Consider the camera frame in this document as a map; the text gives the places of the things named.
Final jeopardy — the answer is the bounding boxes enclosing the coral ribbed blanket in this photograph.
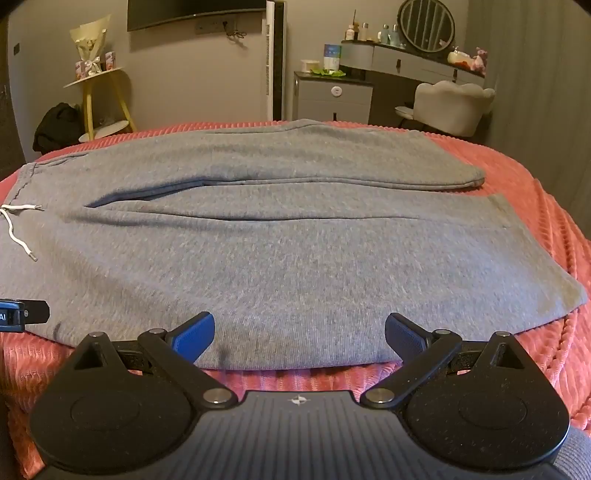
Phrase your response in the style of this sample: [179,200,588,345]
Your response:
[0,119,591,480]

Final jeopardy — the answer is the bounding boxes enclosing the round mirror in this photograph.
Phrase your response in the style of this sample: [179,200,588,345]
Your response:
[399,0,456,53]

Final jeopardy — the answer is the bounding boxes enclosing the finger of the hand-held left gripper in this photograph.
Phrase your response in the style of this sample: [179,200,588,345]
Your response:
[13,300,49,325]

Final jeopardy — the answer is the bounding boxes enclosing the person's right forearm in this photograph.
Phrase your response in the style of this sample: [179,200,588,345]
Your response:
[547,427,591,480]

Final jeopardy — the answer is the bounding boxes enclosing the wall television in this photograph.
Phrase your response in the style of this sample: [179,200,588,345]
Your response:
[127,0,269,32]

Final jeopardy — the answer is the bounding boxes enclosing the black bag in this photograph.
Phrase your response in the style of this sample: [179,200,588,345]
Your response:
[32,102,89,156]

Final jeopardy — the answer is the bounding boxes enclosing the grey bedside cabinet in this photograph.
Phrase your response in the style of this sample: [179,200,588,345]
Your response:
[293,70,374,124]

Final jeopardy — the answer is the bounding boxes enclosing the grey pants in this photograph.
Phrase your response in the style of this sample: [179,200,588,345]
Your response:
[0,119,588,371]

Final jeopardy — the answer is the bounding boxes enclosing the grey dressing table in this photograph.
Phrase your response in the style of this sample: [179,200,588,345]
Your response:
[341,40,486,126]

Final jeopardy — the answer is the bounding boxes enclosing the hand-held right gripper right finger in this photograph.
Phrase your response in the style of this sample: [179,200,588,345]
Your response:
[360,312,533,410]

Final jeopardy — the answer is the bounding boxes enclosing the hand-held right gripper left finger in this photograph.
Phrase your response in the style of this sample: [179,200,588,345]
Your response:
[69,311,235,410]

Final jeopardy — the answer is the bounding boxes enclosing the white shell chair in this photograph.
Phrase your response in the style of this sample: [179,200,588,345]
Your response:
[394,80,496,138]

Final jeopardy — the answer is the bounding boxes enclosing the wrapped flower bouquet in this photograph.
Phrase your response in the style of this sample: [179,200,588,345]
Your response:
[69,13,113,77]

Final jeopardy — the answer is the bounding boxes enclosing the white tower air conditioner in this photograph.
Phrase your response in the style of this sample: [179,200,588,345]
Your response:
[266,0,288,122]

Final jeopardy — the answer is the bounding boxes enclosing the yellow side table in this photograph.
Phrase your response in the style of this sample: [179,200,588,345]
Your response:
[63,66,138,142]

